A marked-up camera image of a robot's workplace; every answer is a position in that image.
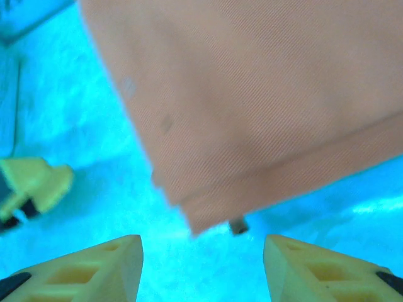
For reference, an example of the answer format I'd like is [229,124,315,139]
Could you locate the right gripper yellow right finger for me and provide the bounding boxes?
[263,234,403,302]

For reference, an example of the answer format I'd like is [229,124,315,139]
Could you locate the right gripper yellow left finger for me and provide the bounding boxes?
[0,234,144,302]

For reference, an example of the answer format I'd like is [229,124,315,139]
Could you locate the orange trousers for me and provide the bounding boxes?
[78,0,403,237]

